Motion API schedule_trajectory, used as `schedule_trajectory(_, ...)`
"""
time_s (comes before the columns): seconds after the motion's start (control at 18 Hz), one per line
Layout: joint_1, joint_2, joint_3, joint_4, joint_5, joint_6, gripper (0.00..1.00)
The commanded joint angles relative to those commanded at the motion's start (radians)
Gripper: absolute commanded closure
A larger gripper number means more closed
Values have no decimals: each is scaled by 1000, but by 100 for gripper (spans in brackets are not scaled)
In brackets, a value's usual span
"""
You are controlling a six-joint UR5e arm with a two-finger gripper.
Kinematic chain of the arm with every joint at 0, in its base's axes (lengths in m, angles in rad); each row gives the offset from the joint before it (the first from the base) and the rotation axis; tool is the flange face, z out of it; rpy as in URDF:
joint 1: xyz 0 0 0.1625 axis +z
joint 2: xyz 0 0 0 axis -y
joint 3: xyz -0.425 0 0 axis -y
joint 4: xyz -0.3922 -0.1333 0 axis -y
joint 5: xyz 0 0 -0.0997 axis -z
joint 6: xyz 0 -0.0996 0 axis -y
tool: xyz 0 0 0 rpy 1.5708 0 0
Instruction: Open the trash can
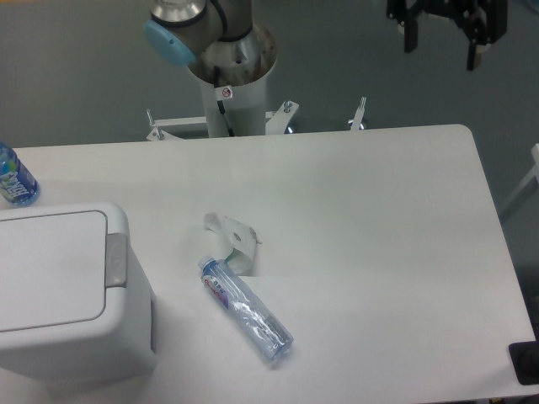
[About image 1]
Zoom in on black cable on pedestal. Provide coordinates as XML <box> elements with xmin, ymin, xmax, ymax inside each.
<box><xmin>212</xmin><ymin>65</ymin><xmax>237</xmax><ymax>138</ymax></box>

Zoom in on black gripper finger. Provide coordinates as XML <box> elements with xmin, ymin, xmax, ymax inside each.
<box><xmin>397</xmin><ymin>17</ymin><xmax>419</xmax><ymax>53</ymax></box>
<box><xmin>455</xmin><ymin>16</ymin><xmax>490</xmax><ymax>71</ymax></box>

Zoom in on white frame at right edge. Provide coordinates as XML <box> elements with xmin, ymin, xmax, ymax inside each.
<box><xmin>499</xmin><ymin>144</ymin><xmax>538</xmax><ymax>224</ymax></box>

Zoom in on white pedestal base frame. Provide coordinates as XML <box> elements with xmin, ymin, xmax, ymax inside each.
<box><xmin>146</xmin><ymin>96</ymin><xmax>368</xmax><ymax>141</ymax></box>

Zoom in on white trash can lid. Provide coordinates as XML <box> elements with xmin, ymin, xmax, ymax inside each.
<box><xmin>1</xmin><ymin>211</ymin><xmax>107</xmax><ymax>332</ymax></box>

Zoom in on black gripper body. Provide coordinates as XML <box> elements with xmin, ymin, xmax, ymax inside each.
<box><xmin>386</xmin><ymin>0</ymin><xmax>507</xmax><ymax>45</ymax></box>

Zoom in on clear empty plastic bottle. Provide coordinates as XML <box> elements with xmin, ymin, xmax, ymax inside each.
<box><xmin>199</xmin><ymin>256</ymin><xmax>294</xmax><ymax>363</ymax></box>

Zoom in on blue labelled drink bottle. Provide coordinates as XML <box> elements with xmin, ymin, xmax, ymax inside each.
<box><xmin>1</xmin><ymin>142</ymin><xmax>40</xmax><ymax>206</ymax></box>

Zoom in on white trash can body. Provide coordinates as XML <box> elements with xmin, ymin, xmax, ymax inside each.
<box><xmin>1</xmin><ymin>202</ymin><xmax>157</xmax><ymax>383</ymax></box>

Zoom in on black device at table edge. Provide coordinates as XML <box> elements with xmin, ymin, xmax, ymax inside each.
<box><xmin>509</xmin><ymin>341</ymin><xmax>538</xmax><ymax>385</ymax></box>

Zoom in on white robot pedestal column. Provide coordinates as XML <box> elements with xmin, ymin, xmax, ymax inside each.
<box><xmin>189</xmin><ymin>24</ymin><xmax>277</xmax><ymax>138</ymax></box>

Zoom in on grey lid push button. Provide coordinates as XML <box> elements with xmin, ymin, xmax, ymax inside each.
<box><xmin>104</xmin><ymin>233</ymin><xmax>128</xmax><ymax>289</ymax></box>

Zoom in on crumpled white paper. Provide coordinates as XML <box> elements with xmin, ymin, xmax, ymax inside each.
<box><xmin>203</xmin><ymin>212</ymin><xmax>262</xmax><ymax>276</ymax></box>

